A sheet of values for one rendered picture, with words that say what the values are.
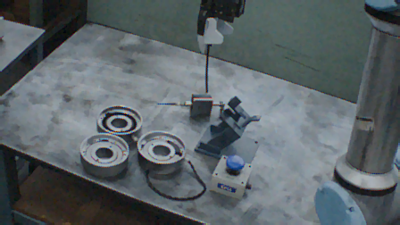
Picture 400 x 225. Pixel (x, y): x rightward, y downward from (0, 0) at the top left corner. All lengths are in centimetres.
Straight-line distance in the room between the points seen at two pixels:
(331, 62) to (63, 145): 182
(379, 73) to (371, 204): 23
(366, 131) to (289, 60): 198
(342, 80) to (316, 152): 153
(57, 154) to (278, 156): 50
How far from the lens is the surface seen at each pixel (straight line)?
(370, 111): 84
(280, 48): 279
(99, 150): 117
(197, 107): 132
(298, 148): 131
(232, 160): 111
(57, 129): 126
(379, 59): 81
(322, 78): 283
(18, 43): 183
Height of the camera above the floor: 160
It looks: 36 degrees down
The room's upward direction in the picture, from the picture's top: 10 degrees clockwise
